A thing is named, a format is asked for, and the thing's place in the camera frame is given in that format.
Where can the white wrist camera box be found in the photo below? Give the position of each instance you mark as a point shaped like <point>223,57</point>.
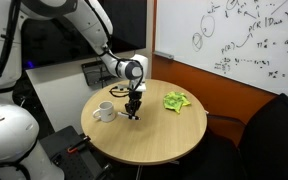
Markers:
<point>141,87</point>

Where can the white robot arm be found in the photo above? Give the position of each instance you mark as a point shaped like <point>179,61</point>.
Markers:
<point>90,23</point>

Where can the black and silver pen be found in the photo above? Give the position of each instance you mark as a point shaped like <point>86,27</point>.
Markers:
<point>129,116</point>

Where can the grey whiteboard eraser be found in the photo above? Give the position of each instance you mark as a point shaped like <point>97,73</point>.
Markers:
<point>164,55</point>

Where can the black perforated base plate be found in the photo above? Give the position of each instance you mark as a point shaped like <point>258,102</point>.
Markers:
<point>74,163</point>

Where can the black office chair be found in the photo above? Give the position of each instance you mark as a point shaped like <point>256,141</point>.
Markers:
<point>270,143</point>

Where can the yellow-green crumpled cloth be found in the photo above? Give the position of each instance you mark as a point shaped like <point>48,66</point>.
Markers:
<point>174,101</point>

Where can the black wall monitor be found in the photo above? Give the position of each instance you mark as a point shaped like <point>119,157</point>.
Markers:
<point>54,40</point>

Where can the whiteboard with writing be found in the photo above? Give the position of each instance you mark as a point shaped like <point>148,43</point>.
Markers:
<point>224,30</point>

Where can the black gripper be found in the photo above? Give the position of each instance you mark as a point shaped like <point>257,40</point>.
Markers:
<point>134,96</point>

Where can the white ceramic mug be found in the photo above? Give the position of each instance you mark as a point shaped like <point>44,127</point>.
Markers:
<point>106,111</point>

